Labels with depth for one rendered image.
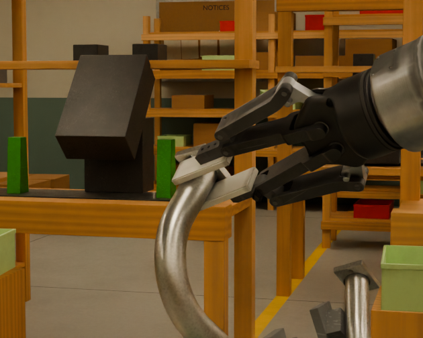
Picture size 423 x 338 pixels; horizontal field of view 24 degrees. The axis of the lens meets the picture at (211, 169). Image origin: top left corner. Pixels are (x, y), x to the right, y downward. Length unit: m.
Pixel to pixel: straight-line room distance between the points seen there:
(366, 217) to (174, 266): 7.68
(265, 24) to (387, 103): 10.29
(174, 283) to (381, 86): 0.27
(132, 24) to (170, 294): 11.27
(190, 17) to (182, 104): 1.20
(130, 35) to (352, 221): 4.69
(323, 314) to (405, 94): 0.49
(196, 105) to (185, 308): 10.34
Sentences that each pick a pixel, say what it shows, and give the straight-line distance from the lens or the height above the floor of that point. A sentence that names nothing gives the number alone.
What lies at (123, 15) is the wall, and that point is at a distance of 12.19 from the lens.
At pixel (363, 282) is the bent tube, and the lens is 1.25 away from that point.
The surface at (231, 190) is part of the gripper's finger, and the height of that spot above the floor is 1.32.
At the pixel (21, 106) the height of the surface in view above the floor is 1.28.
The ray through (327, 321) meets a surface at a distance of 1.23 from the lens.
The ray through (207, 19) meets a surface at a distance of 11.86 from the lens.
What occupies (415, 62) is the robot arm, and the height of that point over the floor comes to 1.44.
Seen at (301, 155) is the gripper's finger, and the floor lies 1.36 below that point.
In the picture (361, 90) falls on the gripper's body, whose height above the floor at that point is 1.42.
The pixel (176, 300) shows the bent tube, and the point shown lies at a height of 1.23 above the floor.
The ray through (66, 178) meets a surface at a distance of 10.61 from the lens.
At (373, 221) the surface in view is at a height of 0.25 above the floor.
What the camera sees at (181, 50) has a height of 1.83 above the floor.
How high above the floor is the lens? 1.43
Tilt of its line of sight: 5 degrees down
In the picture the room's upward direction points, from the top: straight up
